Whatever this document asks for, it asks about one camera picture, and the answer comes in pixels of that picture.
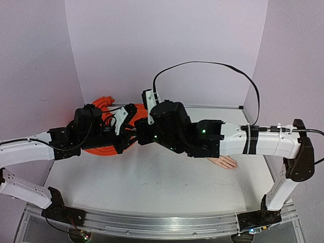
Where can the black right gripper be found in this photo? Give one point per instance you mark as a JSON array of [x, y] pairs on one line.
[[141, 130]]

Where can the mannequin hand with nails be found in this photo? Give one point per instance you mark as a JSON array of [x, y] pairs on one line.
[[224, 162]]

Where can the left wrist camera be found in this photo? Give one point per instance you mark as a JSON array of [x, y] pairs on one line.
[[120, 117]]

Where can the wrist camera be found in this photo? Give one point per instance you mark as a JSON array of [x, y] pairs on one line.
[[150, 99], [120, 117]]

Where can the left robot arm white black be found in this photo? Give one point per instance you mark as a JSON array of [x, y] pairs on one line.
[[55, 144]]

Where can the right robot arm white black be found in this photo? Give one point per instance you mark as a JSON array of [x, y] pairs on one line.
[[169, 125]]

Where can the orange sweatshirt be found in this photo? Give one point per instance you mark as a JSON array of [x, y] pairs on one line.
[[93, 130]]

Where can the aluminium front rail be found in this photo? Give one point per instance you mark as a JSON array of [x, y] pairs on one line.
[[35, 228]]

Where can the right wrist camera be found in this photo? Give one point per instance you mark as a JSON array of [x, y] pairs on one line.
[[150, 99]]

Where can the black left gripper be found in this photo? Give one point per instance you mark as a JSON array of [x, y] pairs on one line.
[[125, 138]]

